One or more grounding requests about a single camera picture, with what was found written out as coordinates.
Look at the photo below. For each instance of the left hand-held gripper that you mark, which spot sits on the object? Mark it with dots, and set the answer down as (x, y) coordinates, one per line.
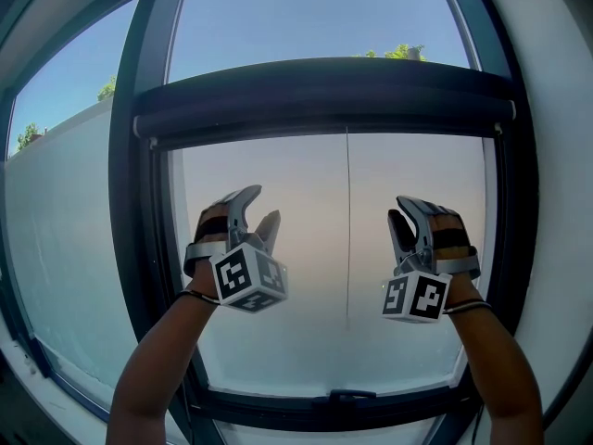
(245, 281)

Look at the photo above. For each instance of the white plastic panel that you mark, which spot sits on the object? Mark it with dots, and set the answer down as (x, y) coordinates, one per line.
(69, 401)

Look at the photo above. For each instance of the person's right forearm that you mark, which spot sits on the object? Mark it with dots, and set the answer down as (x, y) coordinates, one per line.
(500, 378)

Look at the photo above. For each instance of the dark framed window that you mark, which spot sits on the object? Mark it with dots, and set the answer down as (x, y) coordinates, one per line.
(125, 156)

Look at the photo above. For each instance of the person's left hand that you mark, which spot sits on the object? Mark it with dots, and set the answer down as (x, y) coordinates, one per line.
(210, 216)

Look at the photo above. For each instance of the person's left forearm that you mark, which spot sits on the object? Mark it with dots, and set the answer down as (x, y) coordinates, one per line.
(153, 378)

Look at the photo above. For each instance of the person's right hand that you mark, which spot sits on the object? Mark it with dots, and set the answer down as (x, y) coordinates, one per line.
(451, 225)

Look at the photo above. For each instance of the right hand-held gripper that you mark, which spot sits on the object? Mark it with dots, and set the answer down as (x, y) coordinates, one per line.
(417, 297)

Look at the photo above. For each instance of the green tree foliage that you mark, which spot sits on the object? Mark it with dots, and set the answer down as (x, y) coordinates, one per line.
(398, 54)
(29, 137)

